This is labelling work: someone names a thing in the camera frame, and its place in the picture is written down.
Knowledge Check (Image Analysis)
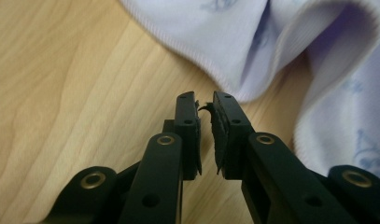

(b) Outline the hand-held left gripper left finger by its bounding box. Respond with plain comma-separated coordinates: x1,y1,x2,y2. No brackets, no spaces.
162,91,204,181

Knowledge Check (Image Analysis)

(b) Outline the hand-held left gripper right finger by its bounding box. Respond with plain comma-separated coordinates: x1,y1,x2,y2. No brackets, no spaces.
197,91,255,181

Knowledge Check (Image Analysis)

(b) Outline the white towel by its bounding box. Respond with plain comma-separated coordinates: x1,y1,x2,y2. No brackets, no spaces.
119,0,380,185

